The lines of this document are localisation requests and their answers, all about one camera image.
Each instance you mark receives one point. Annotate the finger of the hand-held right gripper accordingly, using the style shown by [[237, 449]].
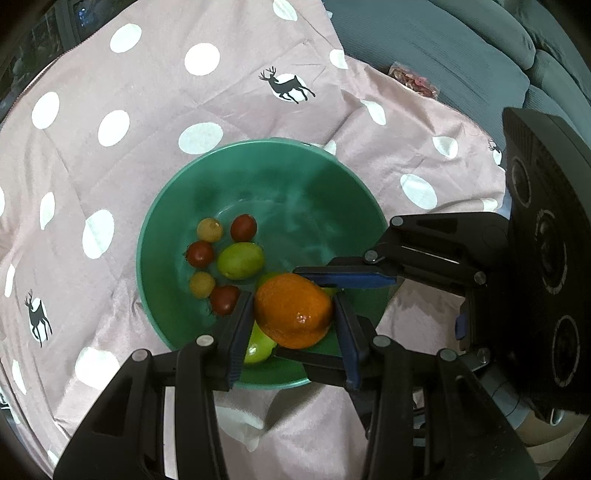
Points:
[[351, 278], [318, 367]]

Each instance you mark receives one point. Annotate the peach-coloured cherry tomato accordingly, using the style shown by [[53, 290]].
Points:
[[209, 229]]

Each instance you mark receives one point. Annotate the orange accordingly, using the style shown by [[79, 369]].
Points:
[[291, 309]]

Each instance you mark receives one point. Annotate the red cherry tomato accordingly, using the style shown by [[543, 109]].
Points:
[[200, 254], [225, 299], [243, 227]]

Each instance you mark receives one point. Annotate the pink polka-dot blanket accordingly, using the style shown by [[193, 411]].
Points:
[[138, 138]]

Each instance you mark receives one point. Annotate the yellow cherry tomato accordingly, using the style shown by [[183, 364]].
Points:
[[202, 284]]

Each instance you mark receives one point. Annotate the grey sofa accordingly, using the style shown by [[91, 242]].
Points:
[[438, 41]]

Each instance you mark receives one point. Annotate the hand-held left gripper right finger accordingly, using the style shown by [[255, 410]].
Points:
[[346, 341]]

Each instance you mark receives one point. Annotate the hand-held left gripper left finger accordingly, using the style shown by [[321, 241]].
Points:
[[238, 341]]

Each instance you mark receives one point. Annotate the green plastic basin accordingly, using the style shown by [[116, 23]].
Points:
[[300, 207]]

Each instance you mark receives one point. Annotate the red snack packet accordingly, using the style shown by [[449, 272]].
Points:
[[415, 81]]

